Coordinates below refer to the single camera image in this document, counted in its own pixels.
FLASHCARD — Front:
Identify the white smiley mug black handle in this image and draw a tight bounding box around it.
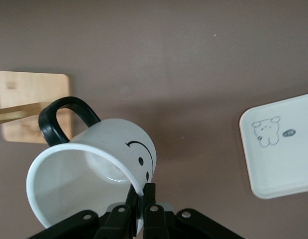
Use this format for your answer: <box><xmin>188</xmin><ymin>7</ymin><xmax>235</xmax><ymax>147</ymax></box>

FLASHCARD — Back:
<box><xmin>26</xmin><ymin>96</ymin><xmax>157</xmax><ymax>236</ymax></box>

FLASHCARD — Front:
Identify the cream plastic tray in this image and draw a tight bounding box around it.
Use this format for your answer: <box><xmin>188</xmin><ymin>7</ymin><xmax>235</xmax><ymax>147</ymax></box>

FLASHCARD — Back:
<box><xmin>239</xmin><ymin>92</ymin><xmax>308</xmax><ymax>200</ymax></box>

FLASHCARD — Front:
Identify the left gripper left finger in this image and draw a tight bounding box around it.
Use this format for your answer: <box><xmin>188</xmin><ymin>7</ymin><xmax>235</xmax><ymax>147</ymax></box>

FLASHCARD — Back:
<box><xmin>28</xmin><ymin>185</ymin><xmax>138</xmax><ymax>239</ymax></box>

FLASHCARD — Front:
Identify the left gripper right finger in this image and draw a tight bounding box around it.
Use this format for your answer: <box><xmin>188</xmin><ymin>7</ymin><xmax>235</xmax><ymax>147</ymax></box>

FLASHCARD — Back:
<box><xmin>142</xmin><ymin>182</ymin><xmax>246</xmax><ymax>239</ymax></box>

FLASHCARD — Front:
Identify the wooden mug tree stand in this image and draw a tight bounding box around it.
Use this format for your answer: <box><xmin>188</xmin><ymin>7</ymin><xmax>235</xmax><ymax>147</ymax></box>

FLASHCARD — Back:
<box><xmin>0</xmin><ymin>71</ymin><xmax>73</xmax><ymax>144</ymax></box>

